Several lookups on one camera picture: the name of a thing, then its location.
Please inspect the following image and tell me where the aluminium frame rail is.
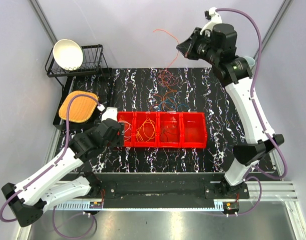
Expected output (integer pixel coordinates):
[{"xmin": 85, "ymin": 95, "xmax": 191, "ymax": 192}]
[{"xmin": 56, "ymin": 181, "xmax": 297, "ymax": 212}]

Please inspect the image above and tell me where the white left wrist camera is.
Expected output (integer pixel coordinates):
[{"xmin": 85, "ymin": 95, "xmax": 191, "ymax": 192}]
[{"xmin": 97, "ymin": 104, "xmax": 118, "ymax": 122}]

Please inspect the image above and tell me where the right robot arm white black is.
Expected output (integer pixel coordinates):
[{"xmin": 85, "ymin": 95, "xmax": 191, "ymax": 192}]
[{"xmin": 176, "ymin": 23, "xmax": 284, "ymax": 198}]

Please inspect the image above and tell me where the yellow cable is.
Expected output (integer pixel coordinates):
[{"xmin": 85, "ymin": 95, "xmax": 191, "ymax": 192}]
[{"xmin": 135, "ymin": 118, "xmax": 156, "ymax": 143}]

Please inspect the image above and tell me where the orange woven pad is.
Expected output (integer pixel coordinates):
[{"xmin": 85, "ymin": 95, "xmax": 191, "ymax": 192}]
[{"xmin": 58, "ymin": 90, "xmax": 99, "ymax": 123}]

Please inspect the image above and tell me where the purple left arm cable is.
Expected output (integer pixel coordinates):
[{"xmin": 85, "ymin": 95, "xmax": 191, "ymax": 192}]
[{"xmin": 0, "ymin": 94, "xmax": 105, "ymax": 238}]

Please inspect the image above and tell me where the black wire dish rack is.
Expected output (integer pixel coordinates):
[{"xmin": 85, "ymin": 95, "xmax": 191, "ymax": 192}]
[{"xmin": 45, "ymin": 44, "xmax": 112, "ymax": 88}]

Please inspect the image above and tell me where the white cable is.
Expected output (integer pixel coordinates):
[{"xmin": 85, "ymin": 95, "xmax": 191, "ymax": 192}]
[{"xmin": 120, "ymin": 120, "xmax": 133, "ymax": 141}]

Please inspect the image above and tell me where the black tray under pad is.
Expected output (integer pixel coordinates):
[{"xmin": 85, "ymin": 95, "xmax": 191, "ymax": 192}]
[{"xmin": 53, "ymin": 74, "xmax": 109, "ymax": 130}]

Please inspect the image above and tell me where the dark brown cable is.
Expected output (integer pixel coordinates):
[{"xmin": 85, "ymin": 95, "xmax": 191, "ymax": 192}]
[{"xmin": 160, "ymin": 124, "xmax": 180, "ymax": 142}]

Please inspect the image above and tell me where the black marbled mat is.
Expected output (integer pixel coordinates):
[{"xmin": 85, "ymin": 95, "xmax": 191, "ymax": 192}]
[{"xmin": 51, "ymin": 67, "xmax": 277, "ymax": 174}]

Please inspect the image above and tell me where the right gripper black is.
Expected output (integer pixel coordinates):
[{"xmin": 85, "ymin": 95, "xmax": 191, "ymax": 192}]
[{"xmin": 176, "ymin": 27, "xmax": 219, "ymax": 66}]

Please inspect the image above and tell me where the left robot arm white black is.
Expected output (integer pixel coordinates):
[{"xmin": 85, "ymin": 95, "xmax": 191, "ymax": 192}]
[{"xmin": 2, "ymin": 118, "xmax": 124, "ymax": 227}]

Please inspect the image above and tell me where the pale blue mug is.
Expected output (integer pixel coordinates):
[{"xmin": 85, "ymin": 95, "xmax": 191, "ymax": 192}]
[{"xmin": 243, "ymin": 56, "xmax": 256, "ymax": 70}]

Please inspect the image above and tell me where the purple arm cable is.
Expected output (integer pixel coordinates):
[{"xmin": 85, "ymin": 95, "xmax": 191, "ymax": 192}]
[
  {"xmin": 200, "ymin": 7, "xmax": 288, "ymax": 217},
  {"xmin": 0, "ymin": 94, "xmax": 105, "ymax": 238}
]

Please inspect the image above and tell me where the pink cable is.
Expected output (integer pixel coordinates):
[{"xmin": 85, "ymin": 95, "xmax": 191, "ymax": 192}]
[{"xmin": 157, "ymin": 69, "xmax": 178, "ymax": 87}]

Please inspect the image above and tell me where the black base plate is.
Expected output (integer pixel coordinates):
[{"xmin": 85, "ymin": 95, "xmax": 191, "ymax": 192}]
[{"xmin": 67, "ymin": 171, "xmax": 281, "ymax": 209}]

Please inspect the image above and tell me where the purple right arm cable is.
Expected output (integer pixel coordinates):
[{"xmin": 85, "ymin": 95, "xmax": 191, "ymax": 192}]
[{"xmin": 200, "ymin": 7, "xmax": 288, "ymax": 217}]

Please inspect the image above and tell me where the white bowl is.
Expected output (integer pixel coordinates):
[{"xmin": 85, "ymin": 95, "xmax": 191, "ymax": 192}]
[{"xmin": 53, "ymin": 39, "xmax": 84, "ymax": 71}]

